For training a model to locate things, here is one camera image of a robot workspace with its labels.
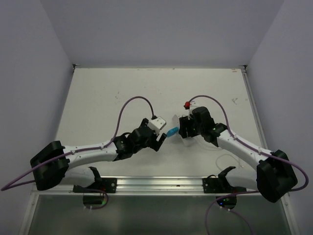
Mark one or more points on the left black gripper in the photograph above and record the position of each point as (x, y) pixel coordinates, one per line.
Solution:
(154, 135)

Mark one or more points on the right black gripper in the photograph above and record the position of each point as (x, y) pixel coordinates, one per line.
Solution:
(185, 122)

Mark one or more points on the blue plug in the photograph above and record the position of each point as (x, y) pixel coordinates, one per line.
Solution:
(172, 132)

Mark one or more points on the white power strip socket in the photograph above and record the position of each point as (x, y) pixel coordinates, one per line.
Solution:
(187, 141)

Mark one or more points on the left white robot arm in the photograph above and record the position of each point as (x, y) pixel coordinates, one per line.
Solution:
(57, 164)

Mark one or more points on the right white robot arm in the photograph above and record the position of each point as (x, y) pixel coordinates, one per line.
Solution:
(270, 175)

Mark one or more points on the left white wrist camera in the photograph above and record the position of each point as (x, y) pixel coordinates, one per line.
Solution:
(157, 124)

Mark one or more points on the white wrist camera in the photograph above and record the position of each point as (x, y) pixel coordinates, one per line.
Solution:
(157, 124)
(190, 106)

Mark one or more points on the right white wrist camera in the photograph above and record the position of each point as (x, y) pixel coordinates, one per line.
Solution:
(190, 106)

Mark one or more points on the aluminium front rail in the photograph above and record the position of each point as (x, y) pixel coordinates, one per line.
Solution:
(151, 185)

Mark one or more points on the aluminium rail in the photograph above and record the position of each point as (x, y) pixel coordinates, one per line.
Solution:
(253, 105)
(151, 185)

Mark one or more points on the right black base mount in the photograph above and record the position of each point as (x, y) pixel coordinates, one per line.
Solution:
(217, 184)

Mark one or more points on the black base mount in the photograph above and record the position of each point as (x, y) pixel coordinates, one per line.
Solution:
(217, 184)
(107, 185)

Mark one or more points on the aluminium right side rail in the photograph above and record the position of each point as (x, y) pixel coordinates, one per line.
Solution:
(253, 105)

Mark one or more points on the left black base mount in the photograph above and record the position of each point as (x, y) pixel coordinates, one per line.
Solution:
(107, 185)

